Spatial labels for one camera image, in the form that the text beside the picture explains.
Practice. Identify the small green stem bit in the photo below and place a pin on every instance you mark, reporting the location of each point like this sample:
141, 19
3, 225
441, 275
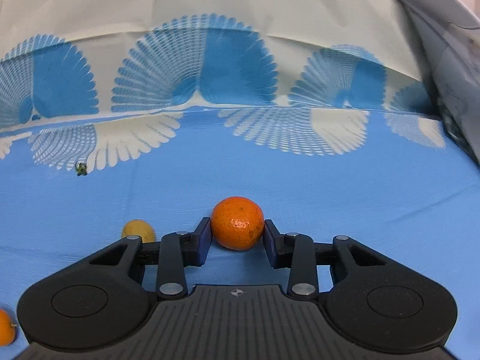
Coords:
81, 169

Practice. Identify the speckled orange fruit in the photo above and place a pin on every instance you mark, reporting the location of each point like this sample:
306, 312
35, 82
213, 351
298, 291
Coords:
237, 223

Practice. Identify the olive green small fruit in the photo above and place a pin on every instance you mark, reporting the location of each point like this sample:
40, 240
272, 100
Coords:
138, 227

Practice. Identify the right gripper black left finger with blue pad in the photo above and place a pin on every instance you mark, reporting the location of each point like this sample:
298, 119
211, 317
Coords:
188, 248

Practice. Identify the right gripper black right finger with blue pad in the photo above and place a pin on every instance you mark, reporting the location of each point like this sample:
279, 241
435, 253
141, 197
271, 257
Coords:
280, 247

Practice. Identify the orange fruit middle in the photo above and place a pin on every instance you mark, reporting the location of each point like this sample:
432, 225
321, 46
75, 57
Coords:
7, 329

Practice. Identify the blue white patterned sheet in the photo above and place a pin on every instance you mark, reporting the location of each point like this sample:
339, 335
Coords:
336, 117

